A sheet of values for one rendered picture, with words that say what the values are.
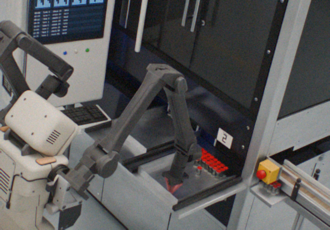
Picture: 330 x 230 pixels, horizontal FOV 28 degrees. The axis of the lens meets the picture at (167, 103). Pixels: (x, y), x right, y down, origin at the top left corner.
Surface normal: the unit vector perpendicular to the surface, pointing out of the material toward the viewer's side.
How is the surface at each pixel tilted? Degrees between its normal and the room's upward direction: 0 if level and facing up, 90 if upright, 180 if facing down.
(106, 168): 90
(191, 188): 0
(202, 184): 0
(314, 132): 90
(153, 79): 52
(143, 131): 0
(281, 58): 90
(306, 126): 90
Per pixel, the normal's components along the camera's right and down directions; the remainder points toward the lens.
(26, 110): -0.41, -0.39
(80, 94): 0.53, 0.51
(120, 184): -0.75, 0.22
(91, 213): 0.16, -0.85
